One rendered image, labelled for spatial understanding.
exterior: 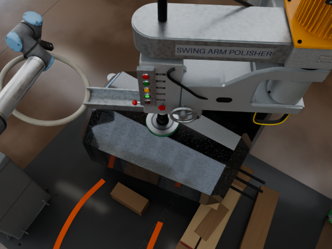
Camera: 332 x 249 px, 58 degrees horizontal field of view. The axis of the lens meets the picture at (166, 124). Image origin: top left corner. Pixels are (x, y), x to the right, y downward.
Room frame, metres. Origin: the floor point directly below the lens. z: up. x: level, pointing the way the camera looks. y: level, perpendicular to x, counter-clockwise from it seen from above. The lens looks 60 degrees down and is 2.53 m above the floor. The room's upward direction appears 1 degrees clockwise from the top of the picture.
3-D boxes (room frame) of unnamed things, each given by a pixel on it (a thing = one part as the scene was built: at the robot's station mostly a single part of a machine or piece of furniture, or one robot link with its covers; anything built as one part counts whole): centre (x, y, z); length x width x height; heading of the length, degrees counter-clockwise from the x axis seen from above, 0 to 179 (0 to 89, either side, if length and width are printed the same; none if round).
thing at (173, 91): (1.00, -0.06, 1.30); 0.36 x 0.22 x 0.45; 88
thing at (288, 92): (0.99, -0.64, 1.32); 0.19 x 0.19 x 0.20
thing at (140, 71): (0.90, 0.10, 1.35); 0.08 x 0.03 x 0.28; 88
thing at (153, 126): (1.01, 0.02, 0.85); 0.21 x 0.21 x 0.01
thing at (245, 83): (0.98, -0.37, 1.28); 0.74 x 0.23 x 0.49; 88
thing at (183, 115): (0.88, -0.09, 1.18); 0.15 x 0.10 x 0.15; 88
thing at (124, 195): (0.71, 0.29, 0.07); 0.30 x 0.12 x 0.12; 60
